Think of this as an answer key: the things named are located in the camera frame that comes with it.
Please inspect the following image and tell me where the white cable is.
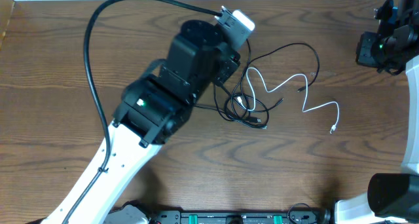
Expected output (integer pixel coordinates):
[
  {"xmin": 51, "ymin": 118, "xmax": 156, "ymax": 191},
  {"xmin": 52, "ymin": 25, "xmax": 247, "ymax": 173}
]
[{"xmin": 236, "ymin": 66, "xmax": 340, "ymax": 134}]

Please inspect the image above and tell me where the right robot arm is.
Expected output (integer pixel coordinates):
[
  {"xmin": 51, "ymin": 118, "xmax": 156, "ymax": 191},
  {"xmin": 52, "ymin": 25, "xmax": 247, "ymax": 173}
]
[{"xmin": 333, "ymin": 0, "xmax": 418, "ymax": 223}]

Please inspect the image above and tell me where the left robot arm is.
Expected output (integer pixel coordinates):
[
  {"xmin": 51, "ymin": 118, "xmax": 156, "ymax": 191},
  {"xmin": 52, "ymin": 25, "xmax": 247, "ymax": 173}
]
[{"xmin": 45, "ymin": 20, "xmax": 254, "ymax": 223}]

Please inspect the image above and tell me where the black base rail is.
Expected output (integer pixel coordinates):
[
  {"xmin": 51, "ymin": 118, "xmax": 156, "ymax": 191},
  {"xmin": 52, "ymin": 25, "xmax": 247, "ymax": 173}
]
[{"xmin": 104, "ymin": 206, "xmax": 331, "ymax": 224}]

